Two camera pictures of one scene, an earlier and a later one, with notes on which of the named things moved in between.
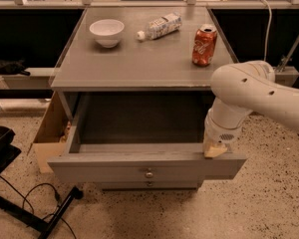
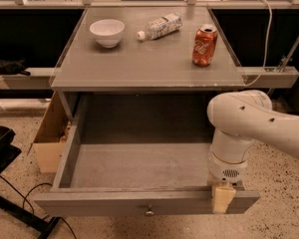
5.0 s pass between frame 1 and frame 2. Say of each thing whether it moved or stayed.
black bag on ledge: stayed
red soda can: stayed
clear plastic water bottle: stayed
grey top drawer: moved
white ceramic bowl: stayed
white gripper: moved
